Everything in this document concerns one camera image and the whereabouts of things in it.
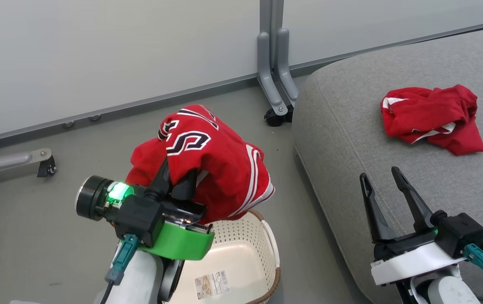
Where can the beige plastic laundry basket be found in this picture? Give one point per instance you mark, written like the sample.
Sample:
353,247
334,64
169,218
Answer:
241,253

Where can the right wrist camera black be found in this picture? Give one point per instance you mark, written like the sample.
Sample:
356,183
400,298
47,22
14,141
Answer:
460,232

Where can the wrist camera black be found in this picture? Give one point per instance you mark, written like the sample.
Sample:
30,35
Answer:
460,232
138,215

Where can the grey double partition foot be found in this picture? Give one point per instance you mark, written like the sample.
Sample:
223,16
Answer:
266,76

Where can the grey partition post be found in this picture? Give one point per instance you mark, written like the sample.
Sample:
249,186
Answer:
271,14

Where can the red basketball jersey with lettering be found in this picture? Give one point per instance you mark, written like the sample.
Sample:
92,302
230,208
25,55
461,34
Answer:
220,160

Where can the plain red garment white trim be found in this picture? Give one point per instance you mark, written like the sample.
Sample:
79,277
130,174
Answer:
431,116

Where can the grey fabric sofa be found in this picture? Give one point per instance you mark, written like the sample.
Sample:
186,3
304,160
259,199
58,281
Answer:
393,135

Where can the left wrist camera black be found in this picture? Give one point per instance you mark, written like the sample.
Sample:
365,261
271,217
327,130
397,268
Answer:
138,215

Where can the basket label sticker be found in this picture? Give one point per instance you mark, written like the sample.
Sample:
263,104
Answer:
211,285

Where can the black caster under double foot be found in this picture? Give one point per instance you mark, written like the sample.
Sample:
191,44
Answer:
277,117

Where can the small grey levelling foot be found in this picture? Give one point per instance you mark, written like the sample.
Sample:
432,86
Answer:
94,118
68,124

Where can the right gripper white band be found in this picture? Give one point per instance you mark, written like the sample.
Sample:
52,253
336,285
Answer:
414,259

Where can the grey single partition foot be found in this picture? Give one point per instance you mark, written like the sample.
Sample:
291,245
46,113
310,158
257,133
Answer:
5,160

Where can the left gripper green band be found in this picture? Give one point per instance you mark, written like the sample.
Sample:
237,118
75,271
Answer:
178,240

